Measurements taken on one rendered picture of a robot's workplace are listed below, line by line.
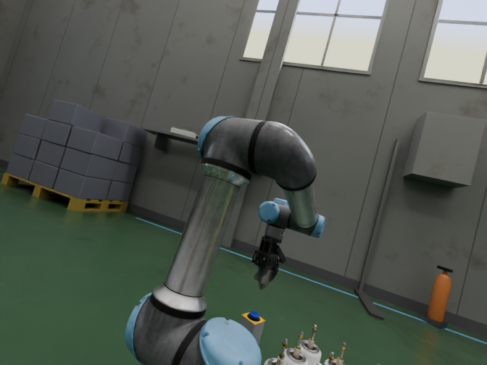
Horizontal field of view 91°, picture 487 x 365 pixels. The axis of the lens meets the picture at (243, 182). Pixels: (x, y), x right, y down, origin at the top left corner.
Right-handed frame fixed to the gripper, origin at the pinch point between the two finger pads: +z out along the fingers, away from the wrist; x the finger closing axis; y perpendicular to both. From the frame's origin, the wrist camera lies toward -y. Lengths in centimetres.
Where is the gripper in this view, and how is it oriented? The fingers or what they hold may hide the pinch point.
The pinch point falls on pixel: (262, 285)
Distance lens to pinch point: 104.7
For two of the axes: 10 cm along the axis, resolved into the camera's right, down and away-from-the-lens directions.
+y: -6.3, -2.1, -7.5
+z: -2.7, 9.6, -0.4
